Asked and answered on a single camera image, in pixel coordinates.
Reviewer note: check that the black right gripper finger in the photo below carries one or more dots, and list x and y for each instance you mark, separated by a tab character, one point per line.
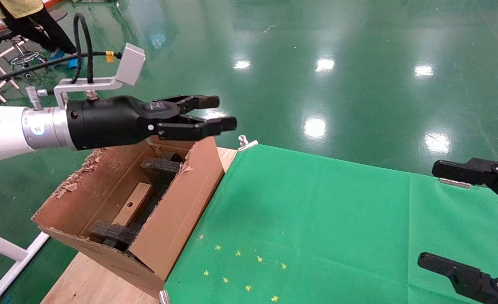
464	278
464	170

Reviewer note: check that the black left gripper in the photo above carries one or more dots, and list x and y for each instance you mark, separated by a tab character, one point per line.
105	122

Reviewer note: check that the torn cardboard flap piece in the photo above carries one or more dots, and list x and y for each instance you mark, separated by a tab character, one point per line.
133	204

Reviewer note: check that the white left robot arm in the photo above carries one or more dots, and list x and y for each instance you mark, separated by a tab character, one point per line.
2	131

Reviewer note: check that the large open cardboard carton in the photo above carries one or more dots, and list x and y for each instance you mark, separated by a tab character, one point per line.
177	219

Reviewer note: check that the silver metal clip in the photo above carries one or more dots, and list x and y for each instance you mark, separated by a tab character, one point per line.
163	297
245	144
453	182

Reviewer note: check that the green table cloth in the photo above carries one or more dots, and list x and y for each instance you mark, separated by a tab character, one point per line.
337	228

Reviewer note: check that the black round floor base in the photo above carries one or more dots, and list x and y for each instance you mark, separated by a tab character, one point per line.
59	14

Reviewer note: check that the black wheeled stool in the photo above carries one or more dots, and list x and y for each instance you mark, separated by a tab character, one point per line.
23	59

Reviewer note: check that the person with blue shoe covers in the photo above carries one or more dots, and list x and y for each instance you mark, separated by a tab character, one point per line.
29	21

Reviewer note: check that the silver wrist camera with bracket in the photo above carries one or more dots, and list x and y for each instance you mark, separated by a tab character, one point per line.
131	65

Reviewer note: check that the white table frame leg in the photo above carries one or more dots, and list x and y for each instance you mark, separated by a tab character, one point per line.
8	257

